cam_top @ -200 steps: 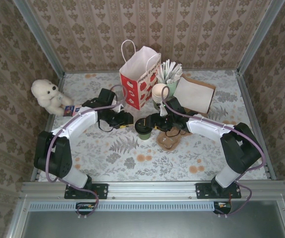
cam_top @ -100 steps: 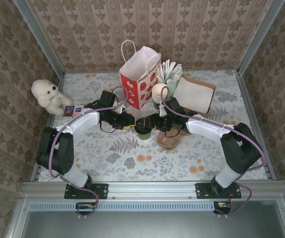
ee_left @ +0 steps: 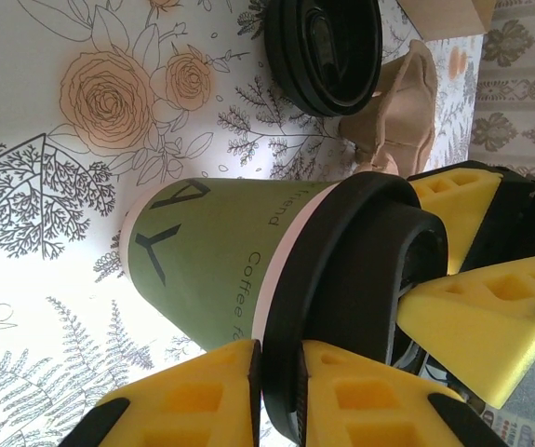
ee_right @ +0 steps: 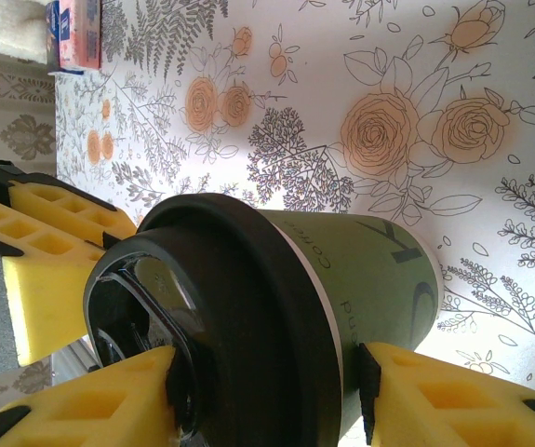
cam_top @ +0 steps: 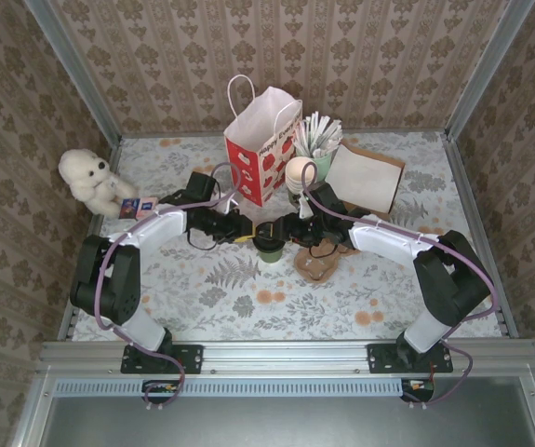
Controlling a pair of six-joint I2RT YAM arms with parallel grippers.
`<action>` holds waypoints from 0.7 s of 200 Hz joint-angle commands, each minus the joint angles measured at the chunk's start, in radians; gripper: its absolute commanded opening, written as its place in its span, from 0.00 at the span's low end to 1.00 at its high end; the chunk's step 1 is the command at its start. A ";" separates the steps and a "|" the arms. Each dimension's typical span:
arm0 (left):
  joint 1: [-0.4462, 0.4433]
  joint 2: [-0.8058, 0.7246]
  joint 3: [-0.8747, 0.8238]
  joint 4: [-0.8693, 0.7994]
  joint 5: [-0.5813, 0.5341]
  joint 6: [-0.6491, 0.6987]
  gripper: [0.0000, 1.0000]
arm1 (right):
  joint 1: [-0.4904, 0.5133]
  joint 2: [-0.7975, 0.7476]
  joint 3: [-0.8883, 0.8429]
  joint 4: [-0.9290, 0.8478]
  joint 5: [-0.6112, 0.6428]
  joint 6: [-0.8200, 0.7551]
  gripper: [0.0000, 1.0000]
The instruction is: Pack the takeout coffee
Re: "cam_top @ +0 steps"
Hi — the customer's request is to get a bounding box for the green paper coffee cup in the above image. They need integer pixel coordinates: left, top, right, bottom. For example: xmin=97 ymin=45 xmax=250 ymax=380
xmin=253 ymin=235 xmax=285 ymax=264

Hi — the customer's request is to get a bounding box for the red white paper bag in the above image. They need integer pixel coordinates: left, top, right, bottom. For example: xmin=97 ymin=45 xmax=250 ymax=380
xmin=222 ymin=74 xmax=305 ymax=210

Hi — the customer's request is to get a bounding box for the beige paper cup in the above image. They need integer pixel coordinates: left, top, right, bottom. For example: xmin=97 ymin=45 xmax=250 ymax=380
xmin=286 ymin=156 xmax=318 ymax=206

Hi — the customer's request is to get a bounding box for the mint green holder cup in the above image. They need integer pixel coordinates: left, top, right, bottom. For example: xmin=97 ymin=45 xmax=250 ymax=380
xmin=294 ymin=143 xmax=333 ymax=183

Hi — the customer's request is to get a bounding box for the stack of white napkins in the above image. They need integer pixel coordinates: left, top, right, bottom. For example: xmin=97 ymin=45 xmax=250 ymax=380
xmin=328 ymin=144 xmax=402 ymax=209

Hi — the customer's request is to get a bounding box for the floral patterned tablecloth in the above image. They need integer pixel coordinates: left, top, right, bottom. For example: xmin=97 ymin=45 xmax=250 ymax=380
xmin=70 ymin=131 xmax=506 ymax=344

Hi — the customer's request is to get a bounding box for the small pink blue box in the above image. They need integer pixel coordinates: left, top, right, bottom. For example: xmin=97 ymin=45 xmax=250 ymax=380
xmin=118 ymin=196 xmax=159 ymax=221

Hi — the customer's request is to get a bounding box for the brown cardboard napkin box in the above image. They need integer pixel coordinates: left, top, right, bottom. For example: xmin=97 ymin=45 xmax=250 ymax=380
xmin=326 ymin=142 xmax=407 ymax=216

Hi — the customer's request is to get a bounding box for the bunch of paper-wrapped straws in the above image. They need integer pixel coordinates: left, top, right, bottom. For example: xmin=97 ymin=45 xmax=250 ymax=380
xmin=292 ymin=111 xmax=344 ymax=159

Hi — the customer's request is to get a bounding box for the white plush teddy bear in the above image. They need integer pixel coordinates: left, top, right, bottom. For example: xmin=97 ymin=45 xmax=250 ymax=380
xmin=57 ymin=147 xmax=140 ymax=218

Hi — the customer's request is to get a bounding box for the grey metal sheet panel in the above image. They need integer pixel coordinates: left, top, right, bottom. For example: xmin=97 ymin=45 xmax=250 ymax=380
xmin=13 ymin=375 xmax=535 ymax=447

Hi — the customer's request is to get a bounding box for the black right camera cable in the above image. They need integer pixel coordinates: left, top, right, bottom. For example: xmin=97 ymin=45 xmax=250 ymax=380
xmin=308 ymin=241 xmax=339 ymax=261

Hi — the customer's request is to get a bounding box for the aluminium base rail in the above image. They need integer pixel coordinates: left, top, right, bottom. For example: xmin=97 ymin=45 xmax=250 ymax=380
xmin=36 ymin=338 xmax=535 ymax=379

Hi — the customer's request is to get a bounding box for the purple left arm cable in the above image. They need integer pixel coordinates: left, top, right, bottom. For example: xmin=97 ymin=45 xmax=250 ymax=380
xmin=95 ymin=161 xmax=245 ymax=413

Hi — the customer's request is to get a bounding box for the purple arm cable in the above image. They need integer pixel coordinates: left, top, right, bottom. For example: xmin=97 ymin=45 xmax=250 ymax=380
xmin=301 ymin=157 xmax=499 ymax=411
xmin=95 ymin=161 xmax=245 ymax=413

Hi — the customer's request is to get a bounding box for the grey slotted cable duct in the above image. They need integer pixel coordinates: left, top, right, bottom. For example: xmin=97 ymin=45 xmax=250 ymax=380
xmin=55 ymin=377 xmax=404 ymax=398

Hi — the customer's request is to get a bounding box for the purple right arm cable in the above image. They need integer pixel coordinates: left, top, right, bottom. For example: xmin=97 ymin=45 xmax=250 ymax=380
xmin=301 ymin=157 xmax=499 ymax=411

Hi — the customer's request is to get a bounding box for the aluminium frame post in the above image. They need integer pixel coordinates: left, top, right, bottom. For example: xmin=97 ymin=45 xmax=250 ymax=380
xmin=22 ymin=0 xmax=125 ymax=143
xmin=443 ymin=0 xmax=535 ymax=141

